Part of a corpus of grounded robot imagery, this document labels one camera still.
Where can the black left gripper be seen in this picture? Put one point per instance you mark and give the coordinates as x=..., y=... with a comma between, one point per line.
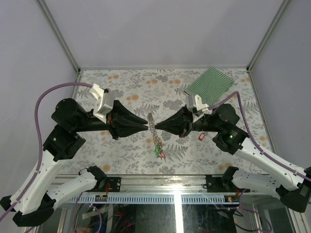
x=122, y=121

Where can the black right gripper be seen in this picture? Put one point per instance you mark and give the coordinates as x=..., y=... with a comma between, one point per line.
x=181, y=123

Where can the green key tag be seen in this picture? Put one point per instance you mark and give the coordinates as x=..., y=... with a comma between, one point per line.
x=158, y=150

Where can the red key tag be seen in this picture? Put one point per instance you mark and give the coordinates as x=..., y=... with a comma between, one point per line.
x=161, y=155

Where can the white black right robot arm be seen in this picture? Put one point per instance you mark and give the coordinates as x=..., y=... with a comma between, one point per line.
x=282, y=180

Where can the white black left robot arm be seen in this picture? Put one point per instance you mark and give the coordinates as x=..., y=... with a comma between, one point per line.
x=41, y=200

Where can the key with red tag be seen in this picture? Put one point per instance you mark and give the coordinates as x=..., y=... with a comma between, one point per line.
x=202, y=136

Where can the floral tablecloth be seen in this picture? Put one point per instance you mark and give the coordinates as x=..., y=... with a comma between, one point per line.
x=160, y=92

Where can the green white striped cloth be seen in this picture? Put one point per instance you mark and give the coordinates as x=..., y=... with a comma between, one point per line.
x=210, y=86

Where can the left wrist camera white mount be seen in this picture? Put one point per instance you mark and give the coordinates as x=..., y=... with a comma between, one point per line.
x=104, y=102

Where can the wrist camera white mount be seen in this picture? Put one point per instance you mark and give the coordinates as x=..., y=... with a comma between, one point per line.
x=104, y=102
x=196, y=106

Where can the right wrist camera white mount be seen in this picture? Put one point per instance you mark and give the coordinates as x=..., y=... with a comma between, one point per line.
x=196, y=106

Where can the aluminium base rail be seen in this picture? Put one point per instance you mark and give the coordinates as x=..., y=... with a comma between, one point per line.
x=192, y=189

